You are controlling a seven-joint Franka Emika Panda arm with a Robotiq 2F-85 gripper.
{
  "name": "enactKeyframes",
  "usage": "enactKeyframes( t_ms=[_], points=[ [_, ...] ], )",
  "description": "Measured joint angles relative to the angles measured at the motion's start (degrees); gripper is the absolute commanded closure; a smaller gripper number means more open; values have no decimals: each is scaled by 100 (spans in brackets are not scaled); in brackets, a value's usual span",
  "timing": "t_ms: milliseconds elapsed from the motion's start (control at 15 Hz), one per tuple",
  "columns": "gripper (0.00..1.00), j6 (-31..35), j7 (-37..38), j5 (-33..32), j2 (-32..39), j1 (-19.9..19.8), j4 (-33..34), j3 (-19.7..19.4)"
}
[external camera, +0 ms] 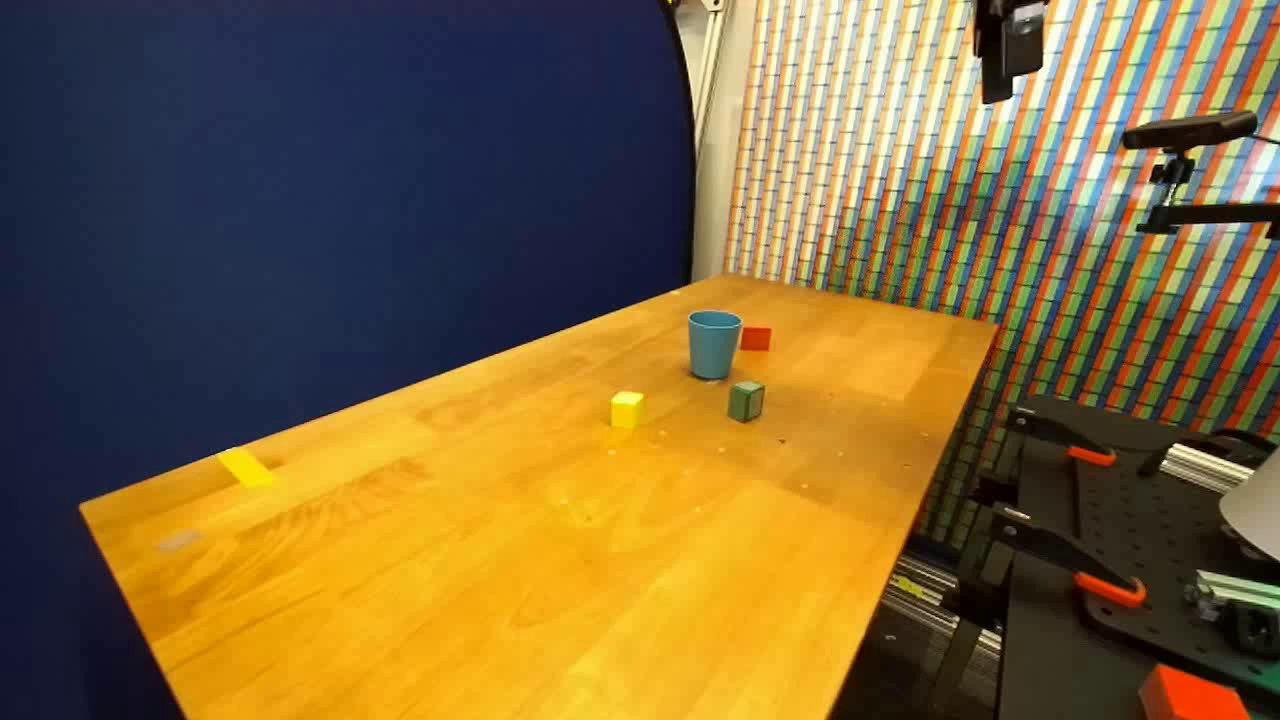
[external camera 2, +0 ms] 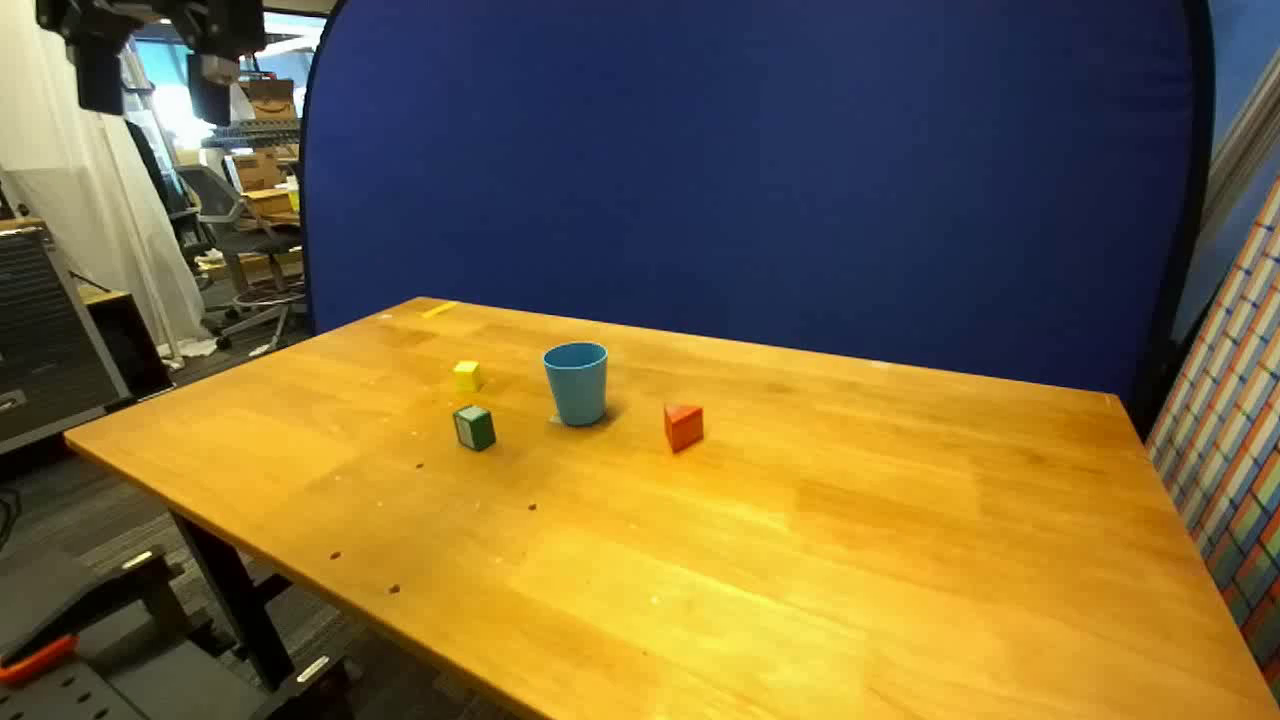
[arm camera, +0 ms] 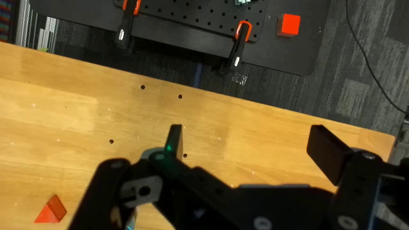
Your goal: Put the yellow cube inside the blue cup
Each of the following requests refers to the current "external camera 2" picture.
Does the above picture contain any colourful checkered panel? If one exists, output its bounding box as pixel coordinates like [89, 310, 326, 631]
[1144, 176, 1280, 703]

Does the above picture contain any orange cube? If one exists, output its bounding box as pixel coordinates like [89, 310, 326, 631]
[659, 400, 708, 455]

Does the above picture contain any red handled tool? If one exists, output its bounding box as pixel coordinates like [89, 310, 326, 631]
[0, 631, 79, 692]

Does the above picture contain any green cube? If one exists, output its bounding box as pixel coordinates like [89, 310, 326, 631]
[453, 405, 501, 455]

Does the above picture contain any metal shelving with boxes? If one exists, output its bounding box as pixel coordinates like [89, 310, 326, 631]
[176, 71, 312, 350]

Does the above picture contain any blue cup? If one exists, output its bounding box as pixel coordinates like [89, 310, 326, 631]
[540, 341, 611, 430]

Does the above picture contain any blue round backdrop screen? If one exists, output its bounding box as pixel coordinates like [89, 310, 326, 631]
[295, 0, 1222, 430]

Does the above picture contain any black table leg frame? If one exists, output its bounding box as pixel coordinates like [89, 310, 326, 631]
[168, 507, 351, 713]

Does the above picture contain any black equipment case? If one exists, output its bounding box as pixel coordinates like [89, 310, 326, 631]
[0, 221, 135, 455]

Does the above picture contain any black overhead camera rig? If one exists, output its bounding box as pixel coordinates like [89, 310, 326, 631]
[34, 0, 271, 129]

